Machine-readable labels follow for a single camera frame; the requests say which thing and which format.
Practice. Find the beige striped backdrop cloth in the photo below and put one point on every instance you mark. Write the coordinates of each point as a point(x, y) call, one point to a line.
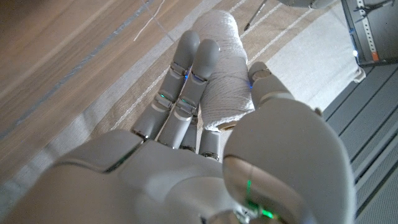
point(311, 62)

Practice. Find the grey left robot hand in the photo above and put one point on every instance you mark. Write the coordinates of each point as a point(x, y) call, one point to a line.
point(308, 3)

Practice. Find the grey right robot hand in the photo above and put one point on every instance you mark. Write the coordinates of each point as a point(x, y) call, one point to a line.
point(186, 186)

